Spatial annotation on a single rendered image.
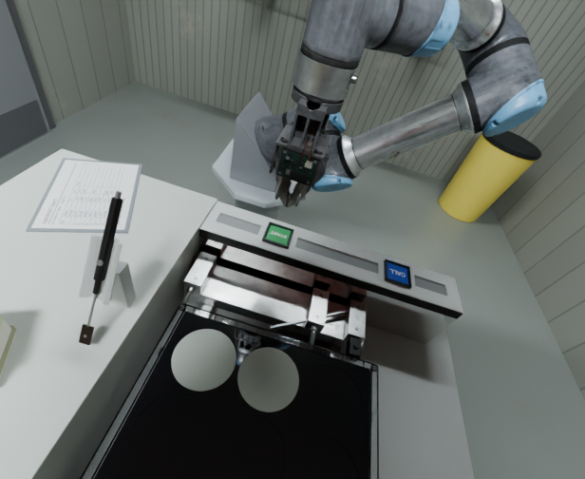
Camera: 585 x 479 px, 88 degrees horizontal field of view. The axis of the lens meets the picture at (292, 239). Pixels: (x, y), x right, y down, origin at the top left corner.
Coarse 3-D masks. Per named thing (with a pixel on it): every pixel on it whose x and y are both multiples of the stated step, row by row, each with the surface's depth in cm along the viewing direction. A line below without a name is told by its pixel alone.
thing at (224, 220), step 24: (216, 216) 62; (240, 216) 64; (264, 216) 66; (240, 240) 59; (312, 240) 64; (336, 240) 66; (312, 264) 60; (336, 264) 61; (360, 264) 63; (384, 264) 64; (408, 264) 66; (408, 288) 61; (432, 288) 63; (456, 288) 64
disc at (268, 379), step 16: (256, 352) 51; (272, 352) 52; (240, 368) 49; (256, 368) 49; (272, 368) 50; (288, 368) 50; (240, 384) 47; (256, 384) 48; (272, 384) 48; (288, 384) 49; (256, 400) 46; (272, 400) 46; (288, 400) 47
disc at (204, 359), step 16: (192, 336) 50; (208, 336) 51; (224, 336) 52; (176, 352) 48; (192, 352) 49; (208, 352) 49; (224, 352) 50; (176, 368) 46; (192, 368) 47; (208, 368) 48; (224, 368) 48; (192, 384) 45; (208, 384) 46
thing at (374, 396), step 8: (376, 368) 54; (376, 376) 53; (376, 384) 52; (376, 392) 51; (376, 400) 50; (376, 408) 49; (376, 416) 48; (376, 424) 47; (376, 432) 46; (376, 440) 46; (376, 448) 45; (376, 456) 44; (376, 464) 44; (376, 472) 43
